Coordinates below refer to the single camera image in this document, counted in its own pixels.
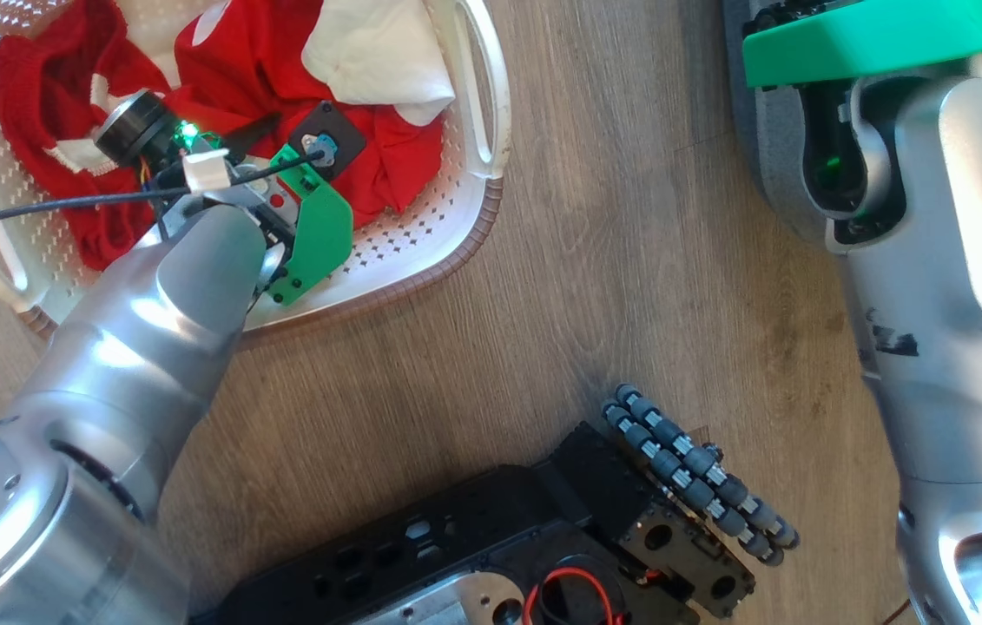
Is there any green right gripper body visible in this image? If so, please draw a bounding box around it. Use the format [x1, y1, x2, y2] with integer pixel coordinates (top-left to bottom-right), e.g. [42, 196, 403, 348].
[741, 0, 982, 89]

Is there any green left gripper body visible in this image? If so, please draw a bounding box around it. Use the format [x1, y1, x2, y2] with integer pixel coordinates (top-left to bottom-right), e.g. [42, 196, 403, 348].
[221, 102, 368, 307]

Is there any smooth red garment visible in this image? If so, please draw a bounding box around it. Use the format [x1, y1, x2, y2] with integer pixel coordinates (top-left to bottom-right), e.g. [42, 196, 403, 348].
[169, 0, 448, 231]

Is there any red knit sweater white trim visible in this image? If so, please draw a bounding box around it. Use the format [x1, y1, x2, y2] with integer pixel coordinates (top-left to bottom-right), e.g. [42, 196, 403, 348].
[0, 0, 172, 272]

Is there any white perforated laundry basket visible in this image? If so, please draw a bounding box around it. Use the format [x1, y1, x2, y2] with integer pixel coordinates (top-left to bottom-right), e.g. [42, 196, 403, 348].
[0, 0, 513, 341]

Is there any grey fabric seat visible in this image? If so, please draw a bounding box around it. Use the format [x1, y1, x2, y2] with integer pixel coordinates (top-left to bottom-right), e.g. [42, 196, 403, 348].
[721, 0, 982, 254]

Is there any white cloth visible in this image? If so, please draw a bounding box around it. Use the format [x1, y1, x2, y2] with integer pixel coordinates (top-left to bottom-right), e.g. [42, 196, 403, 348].
[300, 0, 458, 128]

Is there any white cable tag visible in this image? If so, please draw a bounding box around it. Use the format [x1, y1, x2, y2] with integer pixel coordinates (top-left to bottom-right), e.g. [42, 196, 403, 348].
[181, 148, 232, 194]

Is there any red wire loop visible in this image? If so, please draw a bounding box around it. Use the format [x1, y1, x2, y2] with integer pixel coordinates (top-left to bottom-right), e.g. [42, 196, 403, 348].
[522, 566, 623, 625]

